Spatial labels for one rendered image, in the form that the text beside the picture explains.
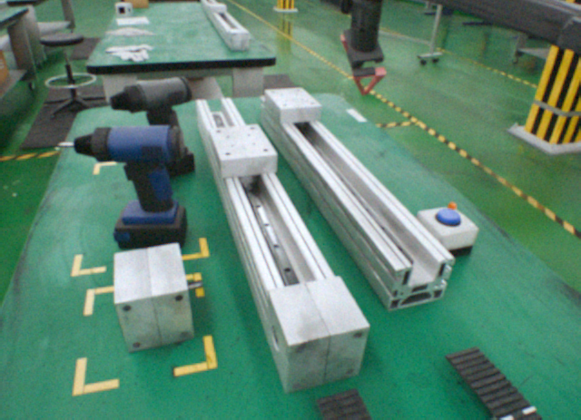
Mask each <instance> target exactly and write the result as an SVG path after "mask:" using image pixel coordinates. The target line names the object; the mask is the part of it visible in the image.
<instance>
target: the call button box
mask: <svg viewBox="0 0 581 420"><path fill-rule="evenodd" d="M443 209H447V208H441V209H434V210H423V211H419V212H418V215H417V220H418V221H419V222H420V223H421V225H422V226H423V227H424V228H425V229H426V230H427V231H428V232H429V233H430V234H431V235H432V236H433V237H434V238H435V239H436V240H437V241H438V242H439V243H440V244H441V245H442V246H443V247H444V248H445V249H446V250H447V252H448V253H449V254H450V255H451V256H452V257H453V258H458V257H463V256H465V255H468V254H469V253H470V251H471V249H472V247H473V246H472V245H473V244H474V243H475V240H476V237H477V234H478V227H477V226H476V225H475V224H474V223H473V222H471V221H470V220H469V219H468V218H467V217H465V216H464V215H463V214H461V213H460V212H459V211H457V210H456V212H458V213H459V215H460V216H461V219H460V221H459V222H458V223H446V222H444V221H441V220H440V219H439V218H438V217H437V214H438V211H439V210H443Z"/></svg>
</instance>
